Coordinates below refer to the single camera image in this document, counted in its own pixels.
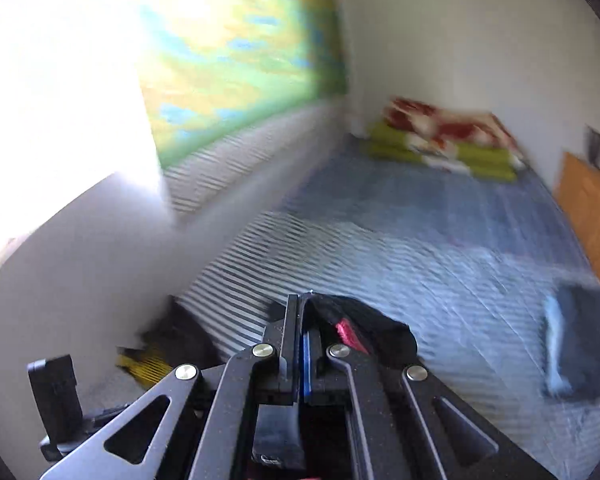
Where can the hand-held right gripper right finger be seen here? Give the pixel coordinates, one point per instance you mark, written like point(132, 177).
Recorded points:
point(307, 370)

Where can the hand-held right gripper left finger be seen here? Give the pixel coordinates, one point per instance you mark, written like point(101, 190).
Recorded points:
point(290, 350)

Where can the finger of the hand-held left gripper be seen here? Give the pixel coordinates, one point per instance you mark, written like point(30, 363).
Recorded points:
point(52, 395)

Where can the black pants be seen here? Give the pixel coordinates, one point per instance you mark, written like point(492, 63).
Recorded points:
point(380, 332)

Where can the yellow laundry basket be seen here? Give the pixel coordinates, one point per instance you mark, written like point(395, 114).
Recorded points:
point(145, 362)

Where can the black cloth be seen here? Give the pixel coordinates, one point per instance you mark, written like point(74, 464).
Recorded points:
point(185, 330)

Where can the striped bed sheet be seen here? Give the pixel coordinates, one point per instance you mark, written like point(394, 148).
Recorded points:
point(380, 240)

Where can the green red rolled pillows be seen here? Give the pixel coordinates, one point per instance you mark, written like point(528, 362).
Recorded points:
point(485, 165)

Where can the red white folded blanket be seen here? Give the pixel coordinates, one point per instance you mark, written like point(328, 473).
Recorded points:
point(455, 127)

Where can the dark blue folded cloth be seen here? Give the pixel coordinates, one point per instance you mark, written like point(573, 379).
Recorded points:
point(585, 340)

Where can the green yellow wall painting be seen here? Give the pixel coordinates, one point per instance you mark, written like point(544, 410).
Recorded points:
point(240, 35)

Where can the wooden slatted bed rail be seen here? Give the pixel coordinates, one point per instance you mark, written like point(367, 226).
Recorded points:
point(595, 210)

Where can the dark wall fixture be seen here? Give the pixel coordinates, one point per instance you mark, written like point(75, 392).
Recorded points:
point(595, 145)

